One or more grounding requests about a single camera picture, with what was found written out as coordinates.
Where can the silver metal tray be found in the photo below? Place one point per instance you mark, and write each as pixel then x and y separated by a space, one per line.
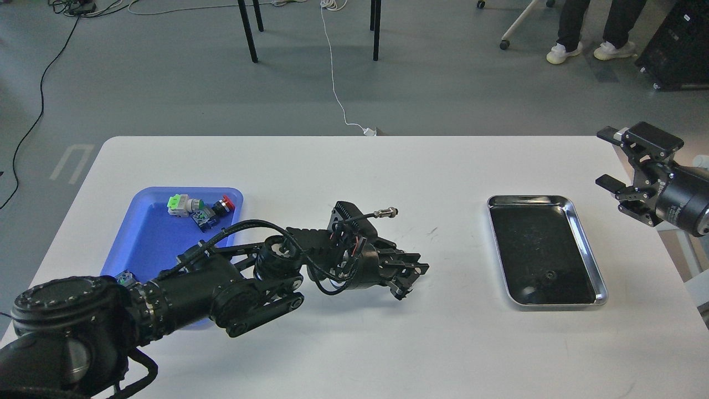
pixel 536 233

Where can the person's white shoe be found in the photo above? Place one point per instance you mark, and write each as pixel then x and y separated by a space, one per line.
pixel 558 54
pixel 607 51

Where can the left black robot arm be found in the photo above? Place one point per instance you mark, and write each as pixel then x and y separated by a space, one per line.
pixel 77 336

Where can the red push button switch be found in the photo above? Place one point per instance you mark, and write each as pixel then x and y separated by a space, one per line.
pixel 223 206

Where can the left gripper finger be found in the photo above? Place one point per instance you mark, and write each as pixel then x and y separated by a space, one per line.
pixel 406 264
pixel 402 283

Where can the green white terminal switch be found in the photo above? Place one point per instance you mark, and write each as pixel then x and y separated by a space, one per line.
pixel 183 205

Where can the black table leg rear right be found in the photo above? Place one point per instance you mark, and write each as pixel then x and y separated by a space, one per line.
pixel 372 16

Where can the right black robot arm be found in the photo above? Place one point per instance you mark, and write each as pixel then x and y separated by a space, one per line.
pixel 662 190

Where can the black table leg rear left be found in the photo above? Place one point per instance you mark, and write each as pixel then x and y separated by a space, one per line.
pixel 258 15

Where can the green push button switch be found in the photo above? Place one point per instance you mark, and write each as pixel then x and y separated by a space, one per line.
pixel 126 279

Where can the black equipment case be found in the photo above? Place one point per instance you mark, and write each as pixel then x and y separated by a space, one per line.
pixel 676 56

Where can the blue plastic tray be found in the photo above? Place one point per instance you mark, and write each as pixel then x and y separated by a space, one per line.
pixel 150 239

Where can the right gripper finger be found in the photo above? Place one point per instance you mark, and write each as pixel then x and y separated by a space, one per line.
pixel 644 144
pixel 637 203

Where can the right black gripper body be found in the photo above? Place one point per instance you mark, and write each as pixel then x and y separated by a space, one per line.
pixel 682 196

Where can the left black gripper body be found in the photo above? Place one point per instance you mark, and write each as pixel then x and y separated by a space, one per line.
pixel 373 266

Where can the black table leg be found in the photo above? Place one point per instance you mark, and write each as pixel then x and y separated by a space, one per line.
pixel 372 16
pixel 377 28
pixel 247 29
pixel 258 15

